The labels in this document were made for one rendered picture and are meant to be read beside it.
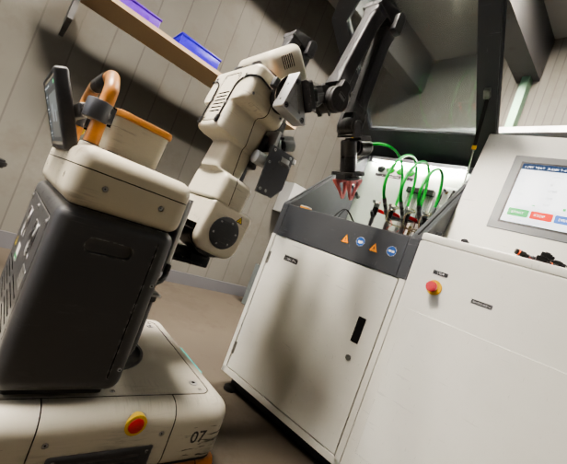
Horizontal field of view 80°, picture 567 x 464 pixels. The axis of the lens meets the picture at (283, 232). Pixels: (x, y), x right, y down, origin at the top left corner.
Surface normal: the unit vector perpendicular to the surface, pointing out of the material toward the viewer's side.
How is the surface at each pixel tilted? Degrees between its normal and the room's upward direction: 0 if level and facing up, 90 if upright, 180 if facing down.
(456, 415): 90
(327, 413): 90
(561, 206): 76
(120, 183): 90
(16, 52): 90
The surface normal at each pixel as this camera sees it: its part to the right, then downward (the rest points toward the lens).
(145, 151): 0.60, 0.25
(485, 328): -0.61, -0.25
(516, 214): -0.51, -0.47
